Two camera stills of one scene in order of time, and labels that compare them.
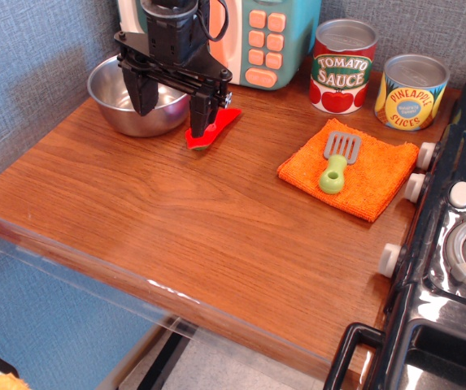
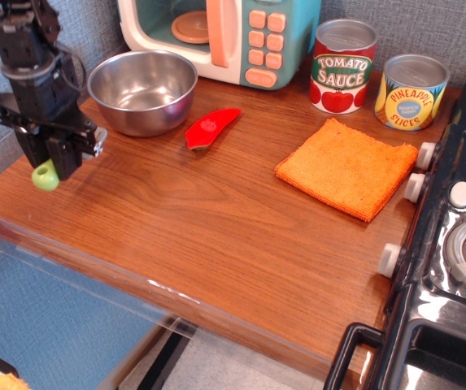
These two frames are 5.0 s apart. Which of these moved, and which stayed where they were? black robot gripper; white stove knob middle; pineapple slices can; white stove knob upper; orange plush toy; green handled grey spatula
Moved: black robot gripper; green handled grey spatula
Stayed: white stove knob upper; white stove knob middle; orange plush toy; pineapple slices can
